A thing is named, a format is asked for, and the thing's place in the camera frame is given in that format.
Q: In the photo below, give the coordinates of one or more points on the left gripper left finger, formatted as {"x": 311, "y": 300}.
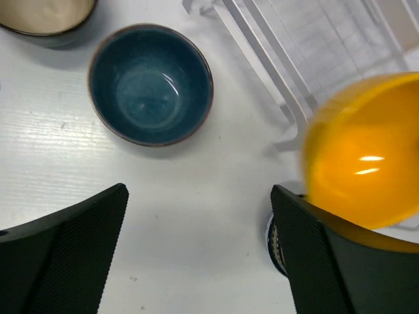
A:
{"x": 59, "y": 263}

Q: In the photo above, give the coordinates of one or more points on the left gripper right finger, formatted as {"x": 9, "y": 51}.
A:
{"x": 335, "y": 266}

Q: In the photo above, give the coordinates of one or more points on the yellow bowl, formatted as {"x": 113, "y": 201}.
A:
{"x": 360, "y": 153}

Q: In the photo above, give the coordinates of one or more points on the beige bowl dark exterior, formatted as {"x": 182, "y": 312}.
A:
{"x": 273, "y": 245}

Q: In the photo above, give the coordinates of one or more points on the dark blue ceramic bowl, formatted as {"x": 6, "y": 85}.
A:
{"x": 150, "y": 85}

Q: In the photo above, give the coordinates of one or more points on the beige bowl black rim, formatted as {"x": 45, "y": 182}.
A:
{"x": 49, "y": 24}

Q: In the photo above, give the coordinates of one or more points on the white wire dish rack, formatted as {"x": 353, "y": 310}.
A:
{"x": 307, "y": 51}

